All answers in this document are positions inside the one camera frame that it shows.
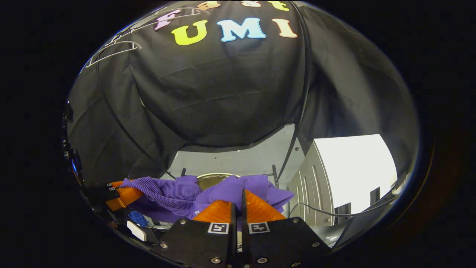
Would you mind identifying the black backdrop cloth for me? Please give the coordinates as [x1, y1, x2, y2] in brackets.
[65, 0, 419, 246]

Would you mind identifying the white plastic hanger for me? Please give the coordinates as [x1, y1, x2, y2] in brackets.
[85, 40, 143, 68]
[106, 7, 211, 47]

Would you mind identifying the black metal clothes rack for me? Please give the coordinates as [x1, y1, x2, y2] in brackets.
[95, 0, 315, 190]

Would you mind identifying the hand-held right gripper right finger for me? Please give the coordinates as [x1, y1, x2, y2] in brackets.
[241, 189, 332, 268]

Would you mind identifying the black cable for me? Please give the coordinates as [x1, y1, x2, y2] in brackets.
[289, 193, 401, 218]

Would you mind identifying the white storage cabinet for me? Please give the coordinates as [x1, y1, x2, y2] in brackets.
[286, 134, 399, 228]

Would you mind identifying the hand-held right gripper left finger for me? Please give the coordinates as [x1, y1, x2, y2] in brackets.
[158, 201, 238, 268]

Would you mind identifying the blue cloth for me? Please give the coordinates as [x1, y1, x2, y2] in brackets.
[128, 211, 149, 228]

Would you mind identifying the small white plastic block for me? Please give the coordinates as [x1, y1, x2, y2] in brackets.
[126, 220, 148, 242]

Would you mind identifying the purple ribbed jacket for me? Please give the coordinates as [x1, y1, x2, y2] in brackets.
[119, 174, 295, 224]

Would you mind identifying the round laundry hamper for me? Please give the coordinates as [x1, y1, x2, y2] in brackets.
[195, 172, 242, 191]

